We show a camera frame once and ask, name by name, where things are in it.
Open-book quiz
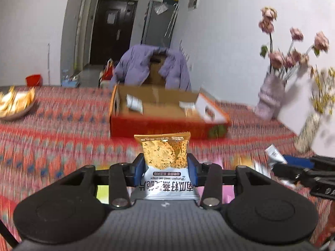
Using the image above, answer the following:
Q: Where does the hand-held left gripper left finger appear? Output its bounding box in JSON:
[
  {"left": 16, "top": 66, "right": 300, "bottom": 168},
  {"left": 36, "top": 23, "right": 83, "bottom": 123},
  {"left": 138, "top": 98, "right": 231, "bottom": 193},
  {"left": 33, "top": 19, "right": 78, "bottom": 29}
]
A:
[{"left": 60, "top": 154, "right": 146, "bottom": 210}]

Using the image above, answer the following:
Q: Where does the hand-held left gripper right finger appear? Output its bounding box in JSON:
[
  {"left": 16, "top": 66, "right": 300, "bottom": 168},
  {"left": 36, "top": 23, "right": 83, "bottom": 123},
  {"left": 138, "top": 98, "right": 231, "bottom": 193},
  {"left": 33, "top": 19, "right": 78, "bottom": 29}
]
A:
[{"left": 188, "top": 154, "right": 278, "bottom": 211}]

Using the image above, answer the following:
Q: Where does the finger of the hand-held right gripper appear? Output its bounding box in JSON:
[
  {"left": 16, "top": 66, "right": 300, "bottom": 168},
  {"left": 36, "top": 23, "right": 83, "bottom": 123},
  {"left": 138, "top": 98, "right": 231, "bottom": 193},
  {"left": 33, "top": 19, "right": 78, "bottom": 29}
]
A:
[
  {"left": 283, "top": 155, "right": 318, "bottom": 169},
  {"left": 272, "top": 163, "right": 312, "bottom": 187}
]

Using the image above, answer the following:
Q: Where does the orange crisp snack packet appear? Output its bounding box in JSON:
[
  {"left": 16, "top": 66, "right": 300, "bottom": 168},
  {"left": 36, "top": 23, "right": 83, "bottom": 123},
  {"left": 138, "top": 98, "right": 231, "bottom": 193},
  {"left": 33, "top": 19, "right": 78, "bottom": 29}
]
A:
[{"left": 130, "top": 132, "right": 201, "bottom": 201}]

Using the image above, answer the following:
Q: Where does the red cardboard box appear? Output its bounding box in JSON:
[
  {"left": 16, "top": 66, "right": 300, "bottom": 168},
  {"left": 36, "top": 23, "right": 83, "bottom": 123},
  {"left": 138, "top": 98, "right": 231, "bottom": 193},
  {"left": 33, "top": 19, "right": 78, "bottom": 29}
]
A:
[{"left": 108, "top": 84, "right": 232, "bottom": 140}]

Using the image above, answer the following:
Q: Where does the small silver snack packet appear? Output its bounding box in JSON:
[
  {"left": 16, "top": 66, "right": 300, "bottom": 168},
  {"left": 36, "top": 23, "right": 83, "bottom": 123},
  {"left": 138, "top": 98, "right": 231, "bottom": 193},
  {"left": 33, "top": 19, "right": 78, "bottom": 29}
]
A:
[{"left": 265, "top": 145, "right": 286, "bottom": 165}]

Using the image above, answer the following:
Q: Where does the speckled white vase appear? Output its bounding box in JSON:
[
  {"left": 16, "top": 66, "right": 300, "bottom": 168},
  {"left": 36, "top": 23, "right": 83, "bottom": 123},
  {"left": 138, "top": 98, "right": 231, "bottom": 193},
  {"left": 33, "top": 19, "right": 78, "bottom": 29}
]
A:
[{"left": 294, "top": 112, "right": 322, "bottom": 153}]

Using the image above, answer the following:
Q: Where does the pink packet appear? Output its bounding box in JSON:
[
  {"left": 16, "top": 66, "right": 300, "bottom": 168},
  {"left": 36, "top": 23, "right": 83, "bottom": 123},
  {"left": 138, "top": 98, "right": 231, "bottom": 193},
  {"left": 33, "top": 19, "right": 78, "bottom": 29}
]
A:
[{"left": 195, "top": 184, "right": 236, "bottom": 205}]

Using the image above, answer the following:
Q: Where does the yellow-green packet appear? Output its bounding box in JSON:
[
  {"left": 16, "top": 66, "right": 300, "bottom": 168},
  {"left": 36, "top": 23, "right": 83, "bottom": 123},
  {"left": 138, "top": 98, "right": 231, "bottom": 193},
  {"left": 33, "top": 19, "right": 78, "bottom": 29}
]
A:
[{"left": 96, "top": 186, "right": 110, "bottom": 204}]

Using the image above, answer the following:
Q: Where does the silver white snack packet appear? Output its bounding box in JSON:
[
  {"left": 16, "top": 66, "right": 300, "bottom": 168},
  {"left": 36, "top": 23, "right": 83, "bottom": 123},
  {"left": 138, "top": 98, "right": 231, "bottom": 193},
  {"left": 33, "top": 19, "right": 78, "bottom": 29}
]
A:
[
  {"left": 126, "top": 94, "right": 144, "bottom": 115},
  {"left": 179, "top": 101, "right": 197, "bottom": 117}
]

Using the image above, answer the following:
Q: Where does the lilac vase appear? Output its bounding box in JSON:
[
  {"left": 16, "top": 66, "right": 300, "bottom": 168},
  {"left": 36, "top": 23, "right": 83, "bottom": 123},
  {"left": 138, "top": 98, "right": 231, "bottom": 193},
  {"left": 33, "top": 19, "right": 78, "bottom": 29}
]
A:
[{"left": 254, "top": 70, "right": 287, "bottom": 119}]

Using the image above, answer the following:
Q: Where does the bunch of yellow flowers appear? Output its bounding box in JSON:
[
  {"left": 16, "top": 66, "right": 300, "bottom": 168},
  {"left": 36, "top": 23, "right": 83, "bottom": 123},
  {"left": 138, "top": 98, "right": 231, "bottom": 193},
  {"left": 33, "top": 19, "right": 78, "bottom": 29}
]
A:
[{"left": 310, "top": 67, "right": 335, "bottom": 115}]

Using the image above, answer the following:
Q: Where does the patterned red tablecloth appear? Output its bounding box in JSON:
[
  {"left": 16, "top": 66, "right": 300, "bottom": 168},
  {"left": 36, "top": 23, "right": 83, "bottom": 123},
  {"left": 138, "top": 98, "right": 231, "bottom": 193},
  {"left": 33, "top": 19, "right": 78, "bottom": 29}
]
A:
[{"left": 0, "top": 85, "right": 335, "bottom": 251}]

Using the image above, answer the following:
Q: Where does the brown chair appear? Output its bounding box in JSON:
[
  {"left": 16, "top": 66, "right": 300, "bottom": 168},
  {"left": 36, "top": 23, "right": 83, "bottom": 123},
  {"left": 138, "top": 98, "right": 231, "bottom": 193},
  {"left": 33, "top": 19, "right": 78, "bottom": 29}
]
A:
[{"left": 143, "top": 54, "right": 168, "bottom": 87}]

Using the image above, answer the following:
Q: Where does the red white bag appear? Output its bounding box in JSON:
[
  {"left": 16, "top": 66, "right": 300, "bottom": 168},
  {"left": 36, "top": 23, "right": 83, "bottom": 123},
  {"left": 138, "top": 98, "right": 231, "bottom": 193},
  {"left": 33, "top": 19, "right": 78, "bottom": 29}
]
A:
[{"left": 99, "top": 59, "right": 116, "bottom": 88}]

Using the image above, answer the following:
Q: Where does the purple jacket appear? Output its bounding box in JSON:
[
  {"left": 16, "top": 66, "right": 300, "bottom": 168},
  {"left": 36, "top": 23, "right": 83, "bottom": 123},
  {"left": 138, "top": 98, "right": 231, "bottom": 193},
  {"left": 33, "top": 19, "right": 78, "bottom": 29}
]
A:
[{"left": 111, "top": 44, "right": 192, "bottom": 92}]

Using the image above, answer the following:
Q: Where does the bunch of pink roses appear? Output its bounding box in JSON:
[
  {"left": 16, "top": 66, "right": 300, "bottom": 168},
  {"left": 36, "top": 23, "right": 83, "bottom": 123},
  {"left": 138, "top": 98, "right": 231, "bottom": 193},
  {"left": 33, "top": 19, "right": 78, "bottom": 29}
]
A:
[{"left": 259, "top": 6, "right": 330, "bottom": 82}]

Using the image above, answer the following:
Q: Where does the blue item on floor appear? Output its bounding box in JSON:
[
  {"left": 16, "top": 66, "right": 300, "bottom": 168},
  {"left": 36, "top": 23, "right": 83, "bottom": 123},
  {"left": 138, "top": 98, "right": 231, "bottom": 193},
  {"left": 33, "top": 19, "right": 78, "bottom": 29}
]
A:
[{"left": 61, "top": 74, "right": 80, "bottom": 87}]

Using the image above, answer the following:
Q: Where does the brown plate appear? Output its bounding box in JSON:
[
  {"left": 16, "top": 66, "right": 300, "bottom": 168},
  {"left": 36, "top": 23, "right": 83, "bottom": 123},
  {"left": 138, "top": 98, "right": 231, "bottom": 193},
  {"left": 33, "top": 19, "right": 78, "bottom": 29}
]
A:
[{"left": 0, "top": 98, "right": 37, "bottom": 121}]

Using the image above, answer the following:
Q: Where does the dark entrance door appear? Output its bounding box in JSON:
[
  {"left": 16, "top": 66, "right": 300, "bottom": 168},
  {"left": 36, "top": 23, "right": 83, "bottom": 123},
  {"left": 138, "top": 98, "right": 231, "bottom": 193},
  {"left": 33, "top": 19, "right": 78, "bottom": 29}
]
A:
[{"left": 89, "top": 0, "right": 138, "bottom": 65}]

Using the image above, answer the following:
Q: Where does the red basin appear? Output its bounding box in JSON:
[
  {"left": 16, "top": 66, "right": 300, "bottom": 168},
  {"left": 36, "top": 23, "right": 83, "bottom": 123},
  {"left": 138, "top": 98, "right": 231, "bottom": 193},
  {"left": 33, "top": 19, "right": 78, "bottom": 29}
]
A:
[{"left": 25, "top": 74, "right": 42, "bottom": 86}]

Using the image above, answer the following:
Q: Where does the grey refrigerator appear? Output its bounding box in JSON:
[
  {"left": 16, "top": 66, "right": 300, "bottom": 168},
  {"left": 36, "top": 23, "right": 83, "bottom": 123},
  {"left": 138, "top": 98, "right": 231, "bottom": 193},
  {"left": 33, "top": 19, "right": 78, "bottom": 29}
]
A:
[{"left": 141, "top": 0, "right": 180, "bottom": 48}]

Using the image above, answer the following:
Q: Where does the white side door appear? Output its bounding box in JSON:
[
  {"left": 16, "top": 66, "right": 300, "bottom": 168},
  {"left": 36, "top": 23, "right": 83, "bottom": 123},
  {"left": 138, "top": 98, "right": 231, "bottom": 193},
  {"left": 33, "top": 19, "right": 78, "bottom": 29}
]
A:
[{"left": 74, "top": 0, "right": 93, "bottom": 71}]

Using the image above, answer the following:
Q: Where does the paper notice on door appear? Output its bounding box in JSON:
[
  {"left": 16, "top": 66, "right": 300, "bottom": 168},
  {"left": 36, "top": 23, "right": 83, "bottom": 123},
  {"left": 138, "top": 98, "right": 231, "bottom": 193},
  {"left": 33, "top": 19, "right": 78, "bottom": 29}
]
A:
[{"left": 107, "top": 9, "right": 119, "bottom": 24}]

